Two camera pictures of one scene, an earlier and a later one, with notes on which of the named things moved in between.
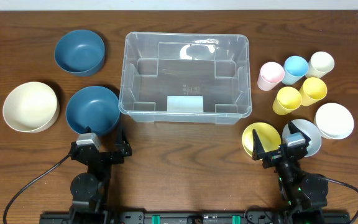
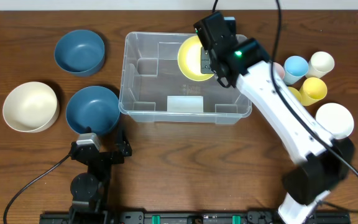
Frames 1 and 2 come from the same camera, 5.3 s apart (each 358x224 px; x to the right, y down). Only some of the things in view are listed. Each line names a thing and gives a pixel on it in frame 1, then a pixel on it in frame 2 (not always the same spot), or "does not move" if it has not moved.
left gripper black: [103, 156] does not move
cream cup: [321, 64] does not move
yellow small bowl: [268, 135] → [189, 60]
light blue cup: [295, 67] does not move
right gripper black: [278, 157] → [206, 61]
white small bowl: [333, 121] does not move
